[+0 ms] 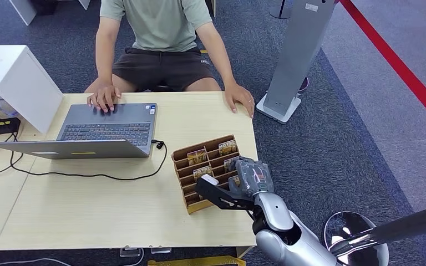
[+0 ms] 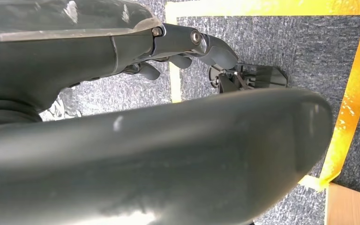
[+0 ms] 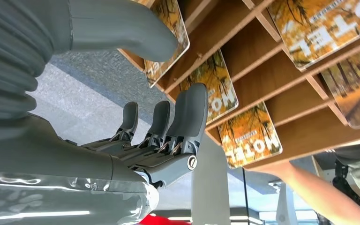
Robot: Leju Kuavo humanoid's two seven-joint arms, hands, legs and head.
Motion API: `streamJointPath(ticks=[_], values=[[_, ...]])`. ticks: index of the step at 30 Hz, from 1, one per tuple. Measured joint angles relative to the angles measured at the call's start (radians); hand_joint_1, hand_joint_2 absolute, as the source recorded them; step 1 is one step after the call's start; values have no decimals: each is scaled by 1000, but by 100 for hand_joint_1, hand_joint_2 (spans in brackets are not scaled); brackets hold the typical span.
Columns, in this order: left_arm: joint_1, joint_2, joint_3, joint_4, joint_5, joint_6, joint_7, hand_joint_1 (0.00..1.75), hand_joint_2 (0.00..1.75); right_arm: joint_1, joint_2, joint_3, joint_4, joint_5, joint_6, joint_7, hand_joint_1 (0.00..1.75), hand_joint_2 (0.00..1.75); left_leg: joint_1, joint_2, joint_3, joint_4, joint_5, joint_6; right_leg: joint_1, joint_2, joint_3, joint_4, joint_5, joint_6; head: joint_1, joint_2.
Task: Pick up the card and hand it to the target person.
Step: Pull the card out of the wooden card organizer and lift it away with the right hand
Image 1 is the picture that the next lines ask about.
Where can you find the person's right hand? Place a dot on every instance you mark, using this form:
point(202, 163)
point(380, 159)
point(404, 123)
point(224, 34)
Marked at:
point(104, 97)

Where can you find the person's left hand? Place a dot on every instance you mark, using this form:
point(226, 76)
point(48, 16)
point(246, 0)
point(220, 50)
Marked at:
point(240, 96)

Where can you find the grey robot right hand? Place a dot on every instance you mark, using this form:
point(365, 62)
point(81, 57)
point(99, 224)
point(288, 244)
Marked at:
point(253, 176)

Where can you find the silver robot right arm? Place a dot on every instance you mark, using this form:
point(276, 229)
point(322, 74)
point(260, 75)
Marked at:
point(294, 242)

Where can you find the person's right forearm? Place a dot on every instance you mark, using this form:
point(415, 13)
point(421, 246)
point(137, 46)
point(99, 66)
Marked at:
point(104, 62)

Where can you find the person's left forearm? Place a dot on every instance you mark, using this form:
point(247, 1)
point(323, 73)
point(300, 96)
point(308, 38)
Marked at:
point(224, 66)

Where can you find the hotel key card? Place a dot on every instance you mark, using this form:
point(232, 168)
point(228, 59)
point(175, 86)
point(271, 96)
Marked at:
point(197, 157)
point(229, 165)
point(227, 148)
point(234, 180)
point(202, 172)

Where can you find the brown slotted card holder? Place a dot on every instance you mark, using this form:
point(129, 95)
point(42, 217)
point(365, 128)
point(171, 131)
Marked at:
point(194, 207)

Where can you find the person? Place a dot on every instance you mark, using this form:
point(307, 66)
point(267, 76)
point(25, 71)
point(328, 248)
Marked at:
point(161, 25)

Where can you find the grey laptop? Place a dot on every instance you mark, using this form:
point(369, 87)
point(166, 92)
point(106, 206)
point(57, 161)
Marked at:
point(106, 117)

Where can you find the dark round base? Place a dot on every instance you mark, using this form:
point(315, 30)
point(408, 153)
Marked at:
point(304, 85)

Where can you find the grey kiosk column stand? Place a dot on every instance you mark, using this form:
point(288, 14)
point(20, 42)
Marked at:
point(297, 55)

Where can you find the wooden table leg panel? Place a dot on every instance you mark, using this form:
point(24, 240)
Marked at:
point(244, 250)

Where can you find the round stanchion base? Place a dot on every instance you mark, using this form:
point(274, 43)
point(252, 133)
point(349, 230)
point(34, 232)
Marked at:
point(279, 11)

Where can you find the white box cabinet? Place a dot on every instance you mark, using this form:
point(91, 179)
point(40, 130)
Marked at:
point(14, 73)

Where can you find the small white furniture piece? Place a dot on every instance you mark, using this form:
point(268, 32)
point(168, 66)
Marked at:
point(84, 3)

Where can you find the red barrier belt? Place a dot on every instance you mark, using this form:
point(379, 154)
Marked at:
point(400, 65)

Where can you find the black camera mounting bracket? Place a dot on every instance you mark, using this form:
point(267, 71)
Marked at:
point(216, 196)

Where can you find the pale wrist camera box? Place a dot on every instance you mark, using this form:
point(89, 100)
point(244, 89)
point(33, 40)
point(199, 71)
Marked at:
point(209, 180)

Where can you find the grey metal bracket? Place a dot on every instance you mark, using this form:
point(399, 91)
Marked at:
point(160, 250)
point(130, 252)

